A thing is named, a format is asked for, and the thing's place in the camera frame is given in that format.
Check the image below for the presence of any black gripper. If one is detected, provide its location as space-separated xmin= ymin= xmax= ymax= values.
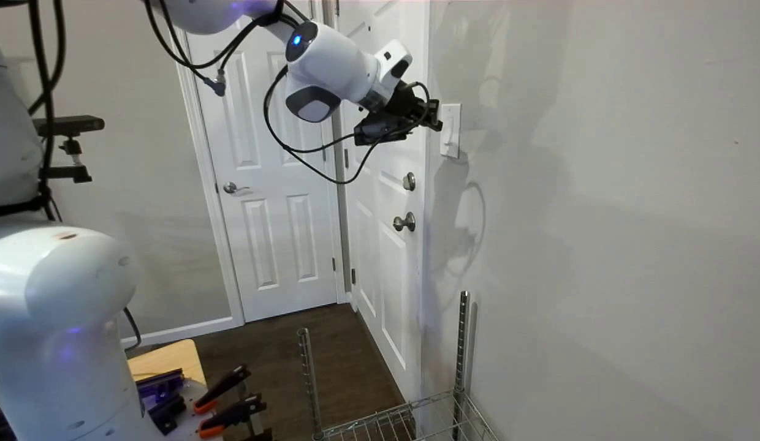
xmin=377 ymin=79 xmax=446 ymax=137

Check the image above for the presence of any white rocker light switch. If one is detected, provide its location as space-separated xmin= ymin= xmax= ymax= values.
xmin=439 ymin=101 xmax=467 ymax=163

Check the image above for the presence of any silver round door knob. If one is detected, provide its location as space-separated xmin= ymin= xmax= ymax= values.
xmin=393 ymin=208 xmax=419 ymax=236

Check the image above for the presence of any white door casing trim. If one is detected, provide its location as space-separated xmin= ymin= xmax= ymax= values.
xmin=417 ymin=0 xmax=439 ymax=400

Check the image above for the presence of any black orange spring clamp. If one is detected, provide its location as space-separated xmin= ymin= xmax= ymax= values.
xmin=195 ymin=392 xmax=271 ymax=441
xmin=191 ymin=363 xmax=256 ymax=414

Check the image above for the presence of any black box with purple glow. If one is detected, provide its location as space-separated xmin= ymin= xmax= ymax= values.
xmin=136 ymin=368 xmax=189 ymax=409

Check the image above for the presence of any small black box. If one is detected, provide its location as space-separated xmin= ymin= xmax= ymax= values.
xmin=147 ymin=394 xmax=189 ymax=437

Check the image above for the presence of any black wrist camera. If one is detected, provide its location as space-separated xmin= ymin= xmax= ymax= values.
xmin=352 ymin=111 xmax=399 ymax=149

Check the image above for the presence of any white door with lever handle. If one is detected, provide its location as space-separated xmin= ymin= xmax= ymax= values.
xmin=178 ymin=0 xmax=348 ymax=323

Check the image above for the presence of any silver lever door handle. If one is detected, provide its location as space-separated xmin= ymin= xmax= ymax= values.
xmin=222 ymin=178 xmax=256 ymax=198

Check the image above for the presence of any black cable with connector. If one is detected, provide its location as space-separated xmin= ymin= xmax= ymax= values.
xmin=143 ymin=0 xmax=287 ymax=101

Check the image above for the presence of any thin metal shelf post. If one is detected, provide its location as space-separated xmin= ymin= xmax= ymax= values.
xmin=295 ymin=327 xmax=326 ymax=441

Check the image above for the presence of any metal wire shelf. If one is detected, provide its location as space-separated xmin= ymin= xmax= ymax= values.
xmin=310 ymin=388 xmax=504 ymax=441

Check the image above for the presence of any black stereo camera bar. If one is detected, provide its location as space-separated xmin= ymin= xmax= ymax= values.
xmin=32 ymin=112 xmax=108 ymax=140

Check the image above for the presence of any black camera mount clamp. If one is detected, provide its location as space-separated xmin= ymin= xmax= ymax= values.
xmin=38 ymin=134 xmax=95 ymax=187

